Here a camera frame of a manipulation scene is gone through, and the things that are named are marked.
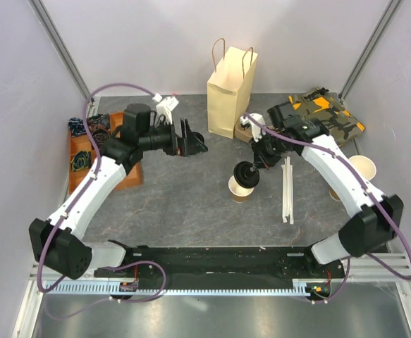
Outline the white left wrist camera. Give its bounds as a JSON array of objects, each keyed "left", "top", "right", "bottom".
[{"left": 152, "top": 93, "right": 179, "bottom": 125}]

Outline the slotted cable duct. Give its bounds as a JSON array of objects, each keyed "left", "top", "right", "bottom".
[{"left": 51, "top": 280, "right": 323, "bottom": 296}]

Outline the brown patterned rolled cloth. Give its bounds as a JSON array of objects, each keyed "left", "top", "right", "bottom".
[{"left": 91, "top": 128, "right": 111, "bottom": 149}]

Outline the blue patterned rolled cloth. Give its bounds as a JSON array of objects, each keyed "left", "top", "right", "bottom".
[{"left": 68, "top": 118, "right": 90, "bottom": 137}]

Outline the brown cardboard cup carrier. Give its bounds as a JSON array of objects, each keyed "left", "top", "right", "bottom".
[{"left": 234, "top": 119, "right": 254, "bottom": 144}]

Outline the beige paper bag with handles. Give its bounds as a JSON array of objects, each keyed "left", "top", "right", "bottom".
[{"left": 207, "top": 38, "right": 258, "bottom": 139}]

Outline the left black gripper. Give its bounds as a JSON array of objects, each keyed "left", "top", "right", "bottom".
[{"left": 139, "top": 118, "right": 207, "bottom": 157}]

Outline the black plastic cup lid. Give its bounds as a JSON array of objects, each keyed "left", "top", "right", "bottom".
[{"left": 233, "top": 161, "right": 260, "bottom": 189}]

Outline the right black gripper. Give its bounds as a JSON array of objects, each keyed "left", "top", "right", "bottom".
[{"left": 247, "top": 130, "right": 292, "bottom": 170}]

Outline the orange compartment tray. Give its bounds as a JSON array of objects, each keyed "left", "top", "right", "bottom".
[{"left": 68, "top": 112, "right": 143, "bottom": 193}]

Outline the dark patterned rolled cloth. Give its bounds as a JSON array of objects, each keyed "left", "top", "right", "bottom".
[{"left": 86, "top": 114, "right": 111, "bottom": 129}]

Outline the camouflage folded cloth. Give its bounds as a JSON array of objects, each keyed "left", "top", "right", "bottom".
[{"left": 288, "top": 87, "right": 365, "bottom": 146}]

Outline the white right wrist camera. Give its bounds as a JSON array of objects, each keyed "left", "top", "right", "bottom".
[{"left": 240, "top": 113, "right": 266, "bottom": 142}]

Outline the blue yellow rolled cloth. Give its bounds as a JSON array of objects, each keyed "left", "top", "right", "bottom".
[{"left": 70, "top": 151, "right": 92, "bottom": 173}]

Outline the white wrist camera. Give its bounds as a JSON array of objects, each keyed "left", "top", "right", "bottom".
[
  {"left": 152, "top": 93, "right": 179, "bottom": 125},
  {"left": 240, "top": 113, "right": 266, "bottom": 142}
]

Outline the single brown paper cup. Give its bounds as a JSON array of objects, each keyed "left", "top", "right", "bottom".
[{"left": 228, "top": 175, "right": 254, "bottom": 203}]

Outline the stack of paper cups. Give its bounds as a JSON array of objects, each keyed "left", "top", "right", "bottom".
[{"left": 333, "top": 155, "right": 376, "bottom": 181}]

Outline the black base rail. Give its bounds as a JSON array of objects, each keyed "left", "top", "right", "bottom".
[{"left": 94, "top": 246, "right": 345, "bottom": 289}]

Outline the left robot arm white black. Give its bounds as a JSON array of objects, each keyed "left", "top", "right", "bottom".
[{"left": 29, "top": 102, "right": 208, "bottom": 280}]

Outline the white wrapped straw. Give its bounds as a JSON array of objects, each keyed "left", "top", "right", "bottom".
[
  {"left": 286, "top": 156, "right": 294, "bottom": 225},
  {"left": 282, "top": 156, "right": 290, "bottom": 223}
]

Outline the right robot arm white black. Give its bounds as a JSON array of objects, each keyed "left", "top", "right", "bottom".
[{"left": 240, "top": 106, "right": 404, "bottom": 277}]

